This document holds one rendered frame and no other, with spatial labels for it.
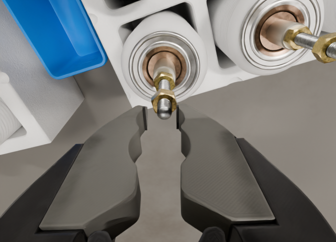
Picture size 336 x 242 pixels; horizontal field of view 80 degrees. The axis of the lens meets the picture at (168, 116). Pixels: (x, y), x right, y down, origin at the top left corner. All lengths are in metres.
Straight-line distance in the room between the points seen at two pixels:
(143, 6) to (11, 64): 0.23
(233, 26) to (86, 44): 0.35
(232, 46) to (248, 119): 0.38
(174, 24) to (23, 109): 0.28
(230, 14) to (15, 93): 0.32
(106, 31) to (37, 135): 0.22
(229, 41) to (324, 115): 0.50
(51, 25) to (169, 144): 0.40
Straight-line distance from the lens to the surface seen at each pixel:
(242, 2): 0.23
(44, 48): 0.43
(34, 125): 0.40
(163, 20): 0.22
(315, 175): 0.85
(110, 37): 0.30
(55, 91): 0.46
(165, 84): 0.17
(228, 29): 0.23
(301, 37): 0.20
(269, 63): 0.24
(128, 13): 0.29
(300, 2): 0.24
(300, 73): 0.59
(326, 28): 0.33
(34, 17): 0.44
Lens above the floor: 0.46
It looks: 59 degrees down
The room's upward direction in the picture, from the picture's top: 178 degrees clockwise
